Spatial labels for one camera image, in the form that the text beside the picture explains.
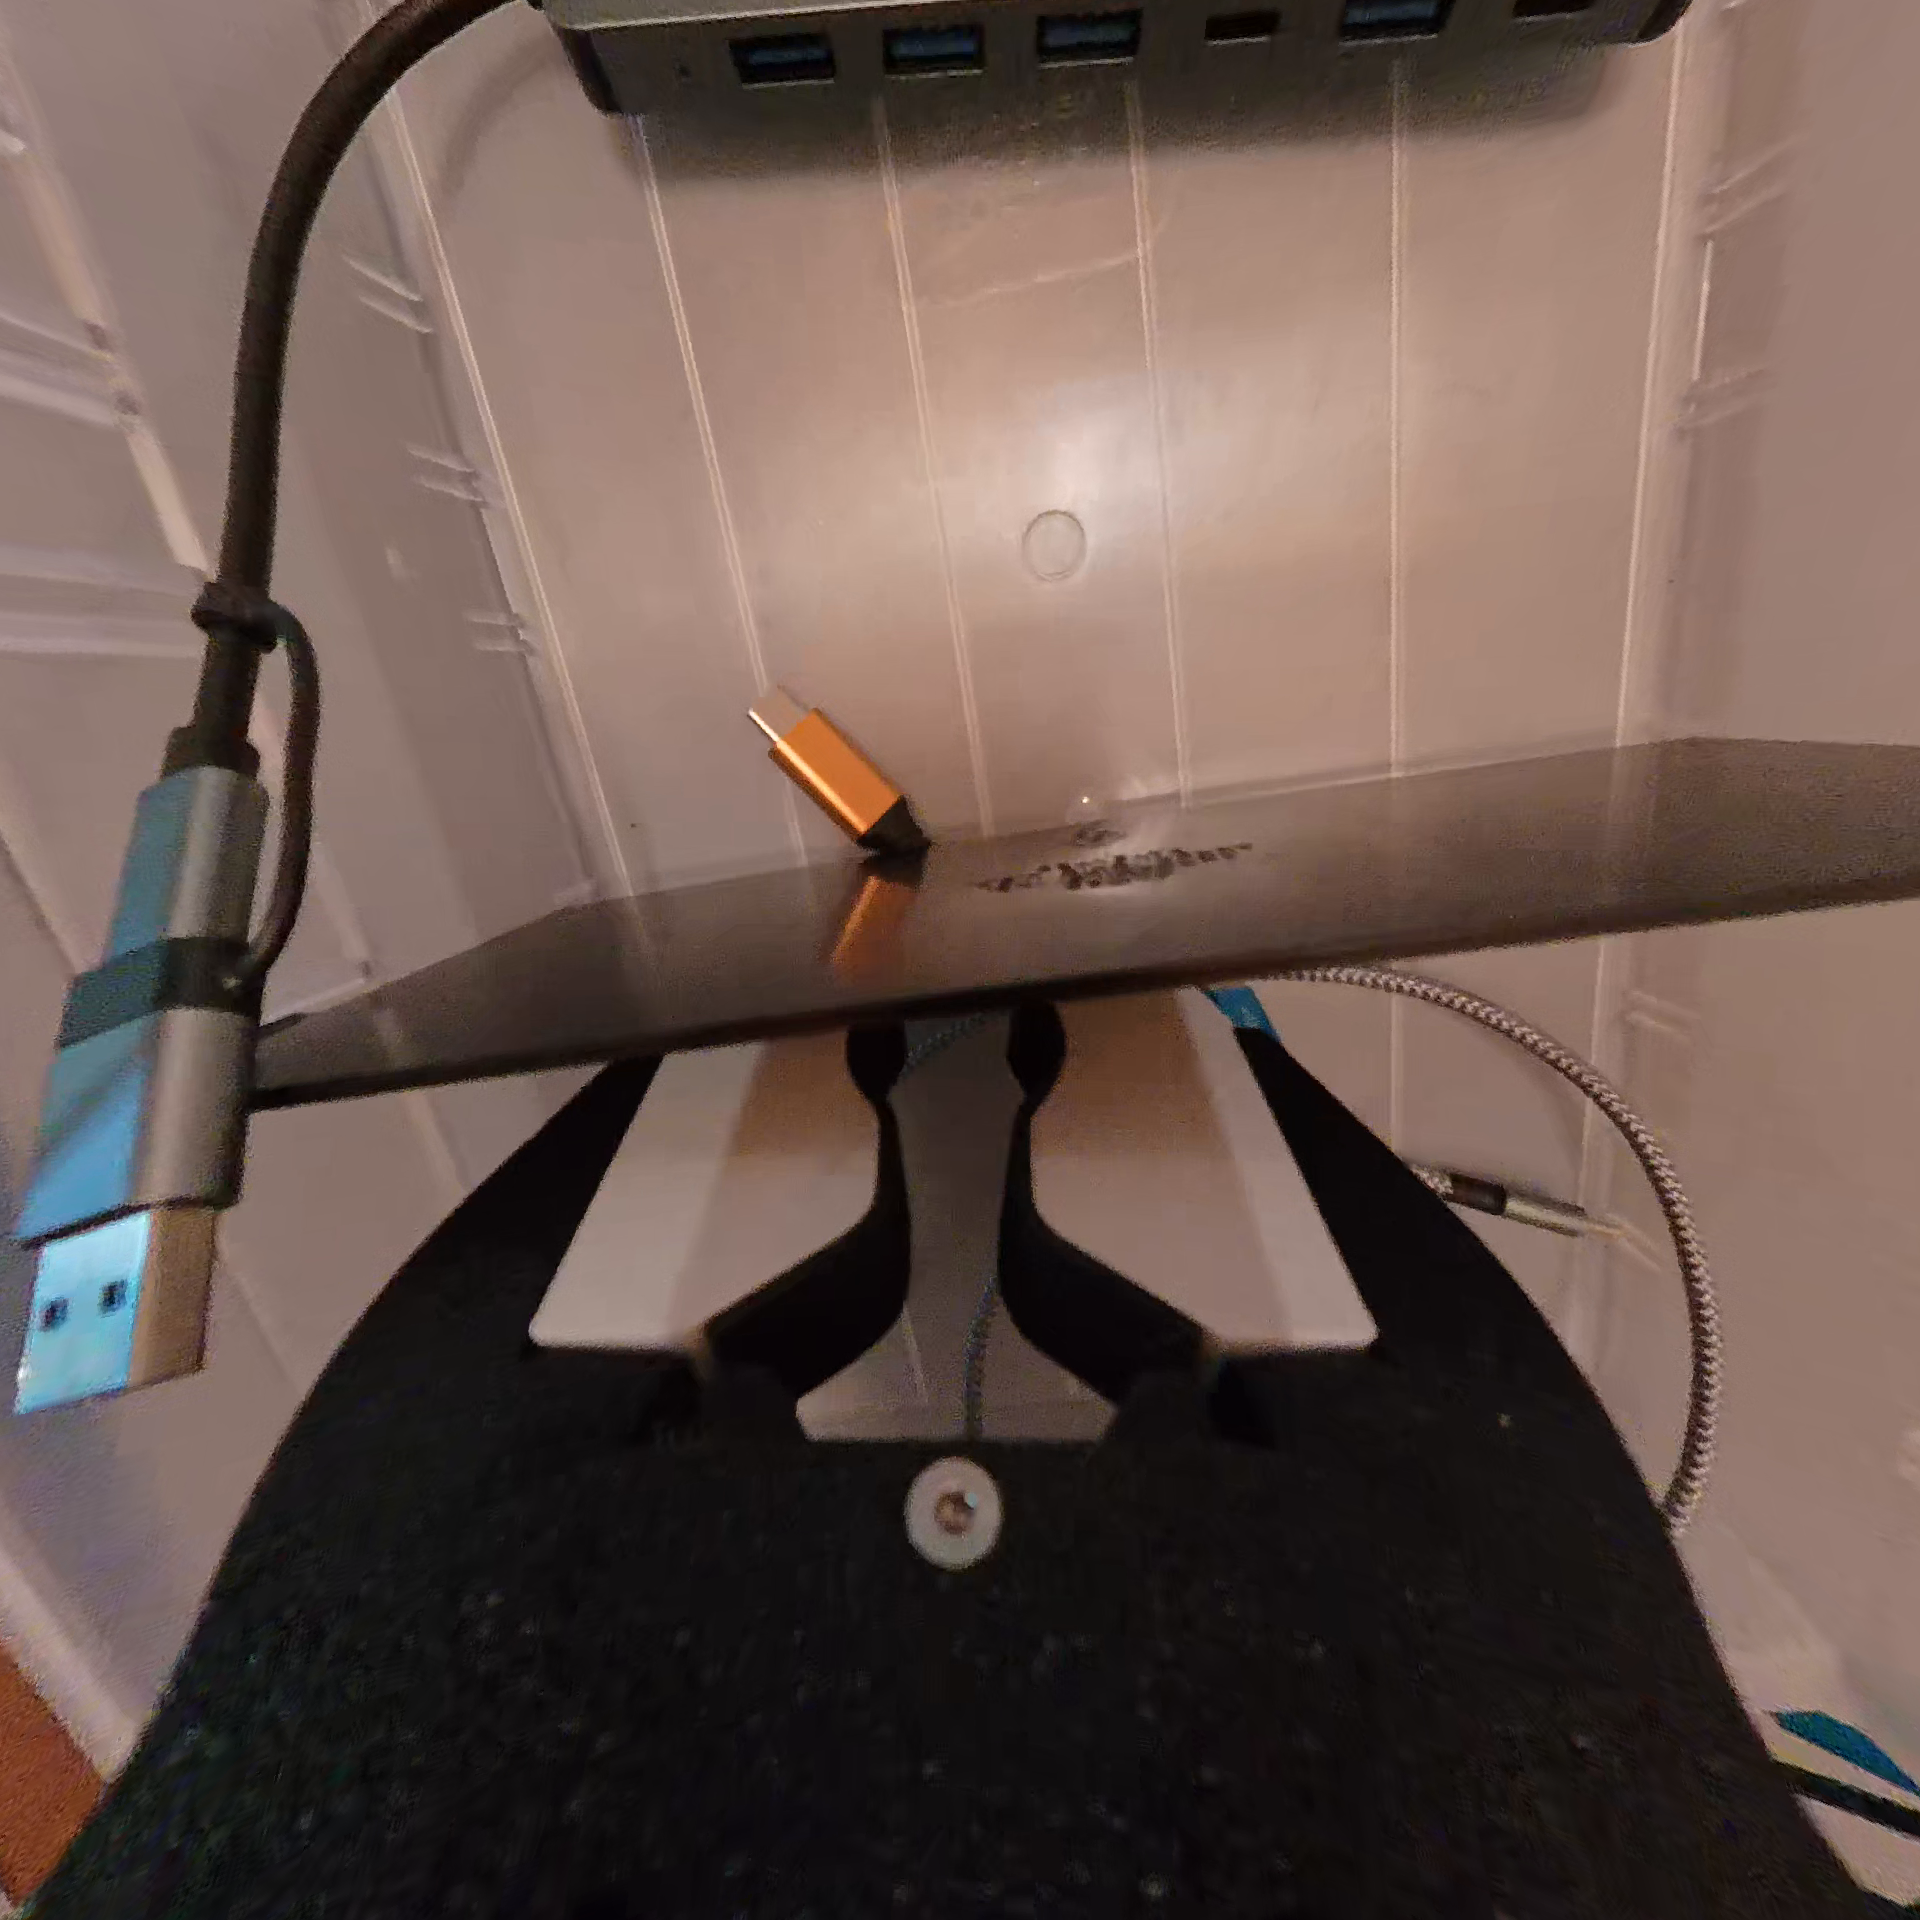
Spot grey braided cable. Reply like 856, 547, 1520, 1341
884, 965, 1721, 1537

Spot clear plastic bin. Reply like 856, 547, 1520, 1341
0, 0, 1920, 1920

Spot red black USB-A cable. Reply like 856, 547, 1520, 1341
744, 687, 936, 868

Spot dark grey metal slab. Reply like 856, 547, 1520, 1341
244, 734, 1920, 1117

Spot black braided hub cable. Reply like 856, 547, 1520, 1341
12, 0, 529, 1421

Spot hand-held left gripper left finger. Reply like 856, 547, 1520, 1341
523, 1024, 918, 1398

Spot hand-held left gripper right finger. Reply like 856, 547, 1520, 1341
995, 990, 1381, 1410

